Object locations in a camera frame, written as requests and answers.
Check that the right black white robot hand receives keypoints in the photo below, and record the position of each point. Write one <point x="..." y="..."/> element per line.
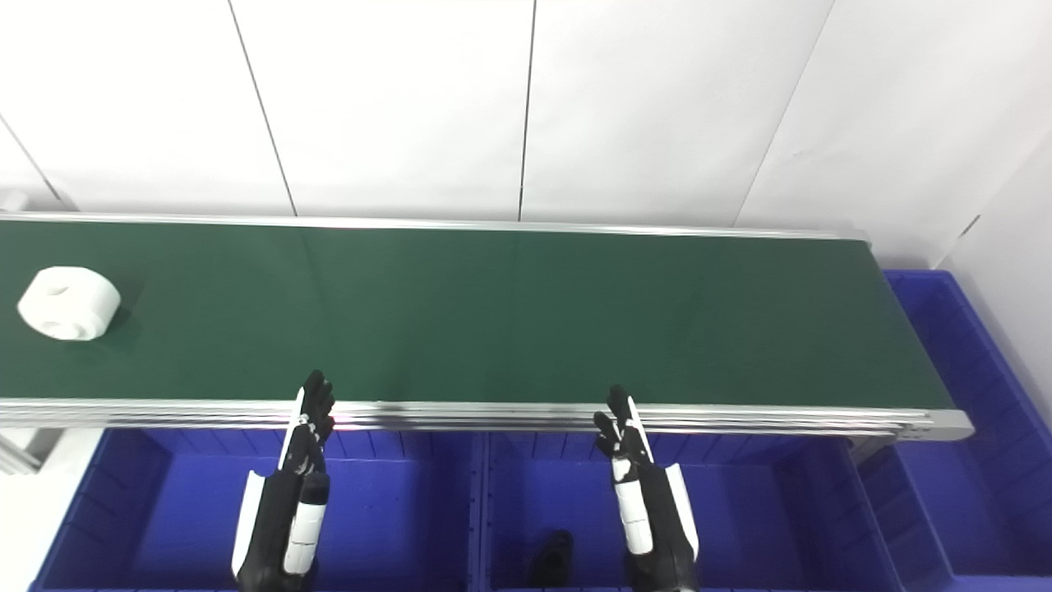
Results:
<point x="653" y="518"/>

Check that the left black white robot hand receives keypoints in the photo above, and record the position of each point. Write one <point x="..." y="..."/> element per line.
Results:
<point x="283" y="510"/>

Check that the white cylindrical part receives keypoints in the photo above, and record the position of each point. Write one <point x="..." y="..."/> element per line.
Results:
<point x="70" y="304"/>

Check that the blue plastic bin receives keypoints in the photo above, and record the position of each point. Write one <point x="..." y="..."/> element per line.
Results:
<point x="986" y="493"/>
<point x="756" y="526"/>
<point x="164" y="526"/>

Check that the small black part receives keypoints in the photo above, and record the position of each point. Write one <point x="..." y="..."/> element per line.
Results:
<point x="552" y="561"/>

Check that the green conveyor belt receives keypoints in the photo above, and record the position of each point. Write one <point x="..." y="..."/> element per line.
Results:
<point x="493" y="416"/>
<point x="493" y="312"/>

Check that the grey conveyor end housing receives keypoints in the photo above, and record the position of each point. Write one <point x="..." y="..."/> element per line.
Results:
<point x="12" y="200"/>

